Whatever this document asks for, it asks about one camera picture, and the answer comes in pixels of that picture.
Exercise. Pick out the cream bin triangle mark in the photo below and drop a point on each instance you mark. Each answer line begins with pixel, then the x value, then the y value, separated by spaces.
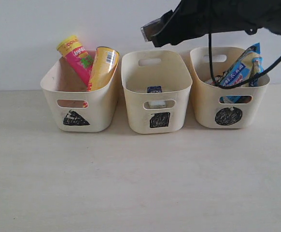
pixel 73 107

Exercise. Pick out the blue instant noodle packet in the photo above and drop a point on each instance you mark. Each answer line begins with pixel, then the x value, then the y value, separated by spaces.
pixel 244 68

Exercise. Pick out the pink chips can yellow lid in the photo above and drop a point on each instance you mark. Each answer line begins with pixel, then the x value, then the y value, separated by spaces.
pixel 77 57

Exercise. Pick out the orange instant noodle packet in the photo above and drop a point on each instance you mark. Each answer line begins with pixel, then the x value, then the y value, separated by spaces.
pixel 214 82

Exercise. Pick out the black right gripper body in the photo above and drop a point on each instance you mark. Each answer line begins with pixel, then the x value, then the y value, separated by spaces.
pixel 191 19

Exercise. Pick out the cream bin circle mark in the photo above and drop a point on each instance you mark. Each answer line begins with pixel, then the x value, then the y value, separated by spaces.
pixel 208 108

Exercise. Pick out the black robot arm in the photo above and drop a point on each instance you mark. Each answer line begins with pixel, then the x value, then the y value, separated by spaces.
pixel 248 16

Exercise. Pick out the cream bin square mark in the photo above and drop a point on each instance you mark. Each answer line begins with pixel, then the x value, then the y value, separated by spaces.
pixel 167 69

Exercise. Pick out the blue white milk carton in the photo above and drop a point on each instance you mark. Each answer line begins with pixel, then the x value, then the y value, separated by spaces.
pixel 158 104

